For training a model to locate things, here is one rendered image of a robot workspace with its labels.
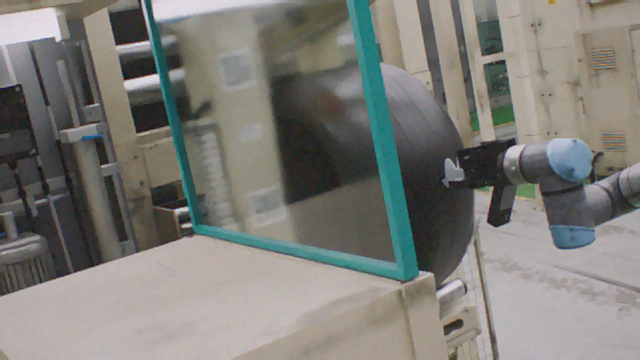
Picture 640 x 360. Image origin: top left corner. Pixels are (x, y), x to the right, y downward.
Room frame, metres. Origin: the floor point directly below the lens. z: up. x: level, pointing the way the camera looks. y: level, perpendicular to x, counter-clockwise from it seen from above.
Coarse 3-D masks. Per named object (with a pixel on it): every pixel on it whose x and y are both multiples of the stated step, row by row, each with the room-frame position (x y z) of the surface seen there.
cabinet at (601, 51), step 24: (624, 24) 5.71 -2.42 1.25; (576, 48) 6.19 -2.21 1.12; (600, 48) 5.95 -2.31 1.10; (624, 48) 5.73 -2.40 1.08; (600, 72) 5.99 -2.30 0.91; (624, 72) 5.76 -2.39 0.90; (600, 96) 6.02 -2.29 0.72; (624, 96) 5.79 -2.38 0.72; (600, 120) 6.05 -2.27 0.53; (624, 120) 5.82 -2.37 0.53; (600, 144) 6.09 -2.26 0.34; (624, 144) 5.85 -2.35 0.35; (600, 168) 6.12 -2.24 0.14; (624, 168) 5.88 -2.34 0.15
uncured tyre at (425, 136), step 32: (384, 64) 1.81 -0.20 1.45; (416, 96) 1.69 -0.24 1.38; (416, 128) 1.63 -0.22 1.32; (448, 128) 1.67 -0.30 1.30; (416, 160) 1.59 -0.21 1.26; (416, 192) 1.57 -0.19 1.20; (448, 192) 1.61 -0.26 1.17; (416, 224) 1.57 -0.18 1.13; (448, 224) 1.62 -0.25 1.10; (416, 256) 1.59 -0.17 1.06; (448, 256) 1.66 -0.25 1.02
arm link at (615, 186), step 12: (636, 168) 1.32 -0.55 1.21; (612, 180) 1.37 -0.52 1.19; (624, 180) 1.34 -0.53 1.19; (636, 180) 1.31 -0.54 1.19; (612, 192) 1.35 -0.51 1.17; (624, 192) 1.34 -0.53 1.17; (636, 192) 1.32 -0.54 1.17; (612, 204) 1.34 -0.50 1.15; (624, 204) 1.35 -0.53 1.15; (636, 204) 1.33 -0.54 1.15; (612, 216) 1.35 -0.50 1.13
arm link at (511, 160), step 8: (520, 144) 1.42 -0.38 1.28; (512, 152) 1.40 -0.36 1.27; (504, 160) 1.41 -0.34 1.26; (512, 160) 1.39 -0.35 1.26; (504, 168) 1.41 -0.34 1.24; (512, 168) 1.38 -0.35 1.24; (512, 176) 1.40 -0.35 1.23; (520, 176) 1.38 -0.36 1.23; (520, 184) 1.41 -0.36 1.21; (528, 184) 1.40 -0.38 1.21
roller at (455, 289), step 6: (450, 282) 1.78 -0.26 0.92; (456, 282) 1.78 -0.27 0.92; (462, 282) 1.79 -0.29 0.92; (438, 288) 1.76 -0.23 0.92; (444, 288) 1.76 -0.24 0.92; (450, 288) 1.76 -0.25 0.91; (456, 288) 1.77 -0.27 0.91; (462, 288) 1.77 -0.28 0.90; (438, 294) 1.74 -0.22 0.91; (444, 294) 1.75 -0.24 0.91; (450, 294) 1.75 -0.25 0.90; (456, 294) 1.76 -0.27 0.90; (462, 294) 1.78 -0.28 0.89; (438, 300) 1.73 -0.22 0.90; (444, 300) 1.74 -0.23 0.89; (450, 300) 1.76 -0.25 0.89
